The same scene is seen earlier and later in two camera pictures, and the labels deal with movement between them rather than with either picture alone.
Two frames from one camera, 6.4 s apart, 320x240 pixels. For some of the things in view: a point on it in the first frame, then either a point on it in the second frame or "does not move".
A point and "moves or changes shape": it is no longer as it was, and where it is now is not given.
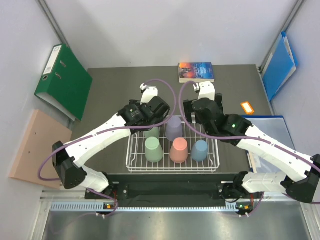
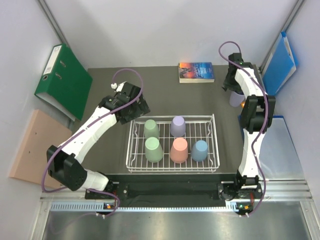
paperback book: [197, 72] does not move
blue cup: [199, 151] does not move
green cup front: [153, 151] does not move
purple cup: [174, 128] moves or changes shape
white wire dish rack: [175, 145] does not move
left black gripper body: [138, 104] -> [136, 111]
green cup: [154, 132] does not move
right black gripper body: [189, 110] -> [231, 84]
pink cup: [179, 153] does not move
